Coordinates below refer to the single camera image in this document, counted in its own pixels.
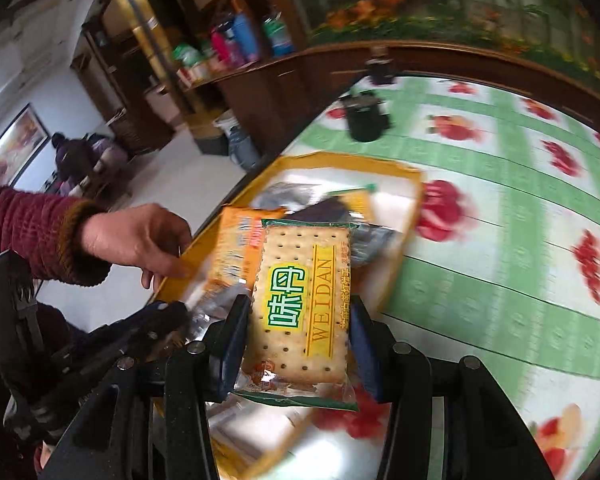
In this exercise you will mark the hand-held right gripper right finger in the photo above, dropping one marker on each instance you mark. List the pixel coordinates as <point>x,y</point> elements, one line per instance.
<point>366,355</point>

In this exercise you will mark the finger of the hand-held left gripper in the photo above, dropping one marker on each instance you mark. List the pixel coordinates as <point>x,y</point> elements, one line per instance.
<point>145,322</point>

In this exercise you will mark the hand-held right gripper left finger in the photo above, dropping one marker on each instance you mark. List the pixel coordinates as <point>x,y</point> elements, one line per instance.
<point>236,345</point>

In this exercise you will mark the square green-edged cracker packet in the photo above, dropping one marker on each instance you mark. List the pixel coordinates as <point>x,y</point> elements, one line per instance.
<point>300,310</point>

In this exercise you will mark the small orange snack packet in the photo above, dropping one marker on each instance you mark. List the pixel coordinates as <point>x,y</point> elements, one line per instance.
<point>235,250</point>

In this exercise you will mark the dark silver-edged snack packet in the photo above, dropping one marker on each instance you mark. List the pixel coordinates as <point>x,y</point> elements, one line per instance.
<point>375,245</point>

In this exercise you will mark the yellow-rimmed white foam tray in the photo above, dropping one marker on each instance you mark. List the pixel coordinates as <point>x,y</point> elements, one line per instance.
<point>392,200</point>

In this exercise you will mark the silver foil snack packet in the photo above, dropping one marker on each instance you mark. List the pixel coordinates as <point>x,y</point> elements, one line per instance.
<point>285,195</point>

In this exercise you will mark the person's left hand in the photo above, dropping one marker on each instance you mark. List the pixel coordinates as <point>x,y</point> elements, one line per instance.
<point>135,240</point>

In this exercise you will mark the grey thermos kettle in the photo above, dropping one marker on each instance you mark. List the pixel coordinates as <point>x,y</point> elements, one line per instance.
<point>242,147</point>

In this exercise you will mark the black clamp device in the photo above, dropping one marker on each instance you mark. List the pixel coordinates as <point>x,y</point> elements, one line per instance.
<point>365,115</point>

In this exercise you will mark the dark wooden display cabinet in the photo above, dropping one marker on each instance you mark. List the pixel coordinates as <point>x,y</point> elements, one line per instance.
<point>280,90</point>

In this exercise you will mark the green white packet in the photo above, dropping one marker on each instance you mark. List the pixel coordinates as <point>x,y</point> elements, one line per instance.
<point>187,55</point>

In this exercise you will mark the red bottle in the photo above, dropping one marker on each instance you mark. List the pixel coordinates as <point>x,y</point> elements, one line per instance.
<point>219,47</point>

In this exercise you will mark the blue bottle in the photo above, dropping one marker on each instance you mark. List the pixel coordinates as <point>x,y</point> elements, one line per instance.
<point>245,35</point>

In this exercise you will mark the bamboo flower painted panel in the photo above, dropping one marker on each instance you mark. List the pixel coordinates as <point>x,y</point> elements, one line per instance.
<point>430,0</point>

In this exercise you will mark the framed wall picture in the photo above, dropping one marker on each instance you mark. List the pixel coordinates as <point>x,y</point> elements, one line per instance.
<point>15,147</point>

